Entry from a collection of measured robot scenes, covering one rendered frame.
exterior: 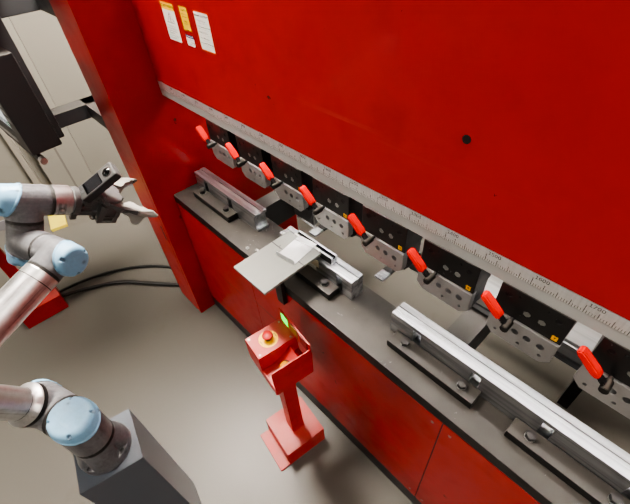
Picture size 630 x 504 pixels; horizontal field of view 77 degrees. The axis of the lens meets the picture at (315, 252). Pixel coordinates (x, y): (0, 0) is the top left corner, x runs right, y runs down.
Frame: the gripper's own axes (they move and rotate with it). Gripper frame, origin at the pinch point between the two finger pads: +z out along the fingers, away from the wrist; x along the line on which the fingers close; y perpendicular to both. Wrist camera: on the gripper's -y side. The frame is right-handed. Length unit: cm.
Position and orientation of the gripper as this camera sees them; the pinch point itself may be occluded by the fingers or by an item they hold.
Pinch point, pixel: (148, 195)
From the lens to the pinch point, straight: 125.6
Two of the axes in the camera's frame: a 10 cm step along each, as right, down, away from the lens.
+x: 5.6, 7.4, -3.8
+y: -5.3, 6.7, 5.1
